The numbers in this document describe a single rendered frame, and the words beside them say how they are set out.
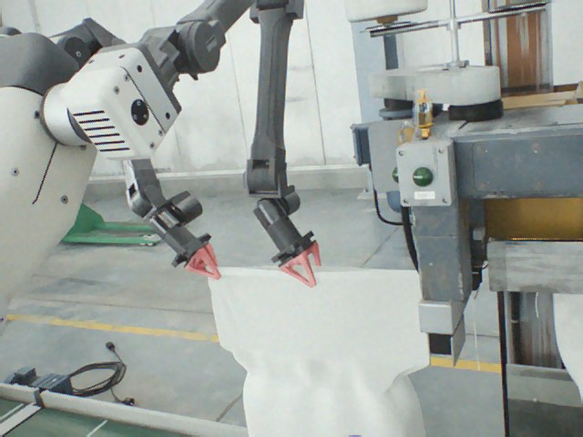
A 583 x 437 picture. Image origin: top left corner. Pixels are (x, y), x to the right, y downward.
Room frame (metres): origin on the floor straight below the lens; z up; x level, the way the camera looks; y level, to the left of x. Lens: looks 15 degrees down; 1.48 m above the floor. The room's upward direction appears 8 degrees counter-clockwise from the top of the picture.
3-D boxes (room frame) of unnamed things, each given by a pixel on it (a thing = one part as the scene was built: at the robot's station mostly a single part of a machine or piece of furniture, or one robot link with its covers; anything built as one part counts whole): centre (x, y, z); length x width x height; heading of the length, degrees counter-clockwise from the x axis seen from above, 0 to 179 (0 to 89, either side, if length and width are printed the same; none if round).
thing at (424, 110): (0.93, -0.23, 1.37); 0.03 x 0.02 x 0.03; 62
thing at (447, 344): (0.92, -0.23, 0.98); 0.09 x 0.05 x 0.05; 152
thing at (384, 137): (1.29, -0.33, 1.23); 0.28 x 0.07 x 0.16; 62
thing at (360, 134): (1.40, -0.21, 1.25); 0.10 x 0.08 x 0.12; 177
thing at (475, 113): (1.01, -0.33, 1.35); 0.09 x 0.09 x 0.03
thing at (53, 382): (2.16, 1.12, 0.35); 0.30 x 0.15 x 0.15; 62
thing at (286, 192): (1.25, 0.03, 1.20); 0.11 x 0.09 x 0.12; 153
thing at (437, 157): (0.87, -0.21, 1.29); 0.08 x 0.05 x 0.09; 62
